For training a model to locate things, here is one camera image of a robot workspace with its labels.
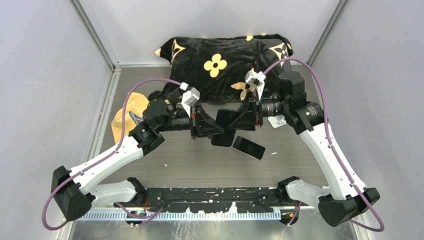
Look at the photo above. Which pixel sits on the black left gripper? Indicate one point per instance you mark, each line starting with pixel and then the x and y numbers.
pixel 193 122

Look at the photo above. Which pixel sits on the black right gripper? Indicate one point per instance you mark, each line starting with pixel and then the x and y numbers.
pixel 257 112

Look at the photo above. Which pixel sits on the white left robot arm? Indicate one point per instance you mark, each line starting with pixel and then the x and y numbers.
pixel 77 190

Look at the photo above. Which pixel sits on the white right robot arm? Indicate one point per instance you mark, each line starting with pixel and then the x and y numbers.
pixel 346 195

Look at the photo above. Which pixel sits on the white folding phone stand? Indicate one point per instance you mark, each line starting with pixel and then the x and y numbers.
pixel 277 121

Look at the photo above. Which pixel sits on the small black smartphone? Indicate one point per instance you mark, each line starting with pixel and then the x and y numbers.
pixel 224 139

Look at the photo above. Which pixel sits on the white-edged smartphone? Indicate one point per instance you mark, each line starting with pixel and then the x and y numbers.
pixel 249 148

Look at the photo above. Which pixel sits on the black flower-pattern pillow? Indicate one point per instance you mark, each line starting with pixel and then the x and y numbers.
pixel 217 66

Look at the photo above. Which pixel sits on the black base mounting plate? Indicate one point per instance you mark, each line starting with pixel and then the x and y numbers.
pixel 212 199

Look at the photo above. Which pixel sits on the yellow cloth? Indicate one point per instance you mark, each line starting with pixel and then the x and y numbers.
pixel 135 106

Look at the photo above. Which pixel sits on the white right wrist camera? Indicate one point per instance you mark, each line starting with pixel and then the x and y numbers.
pixel 257 81

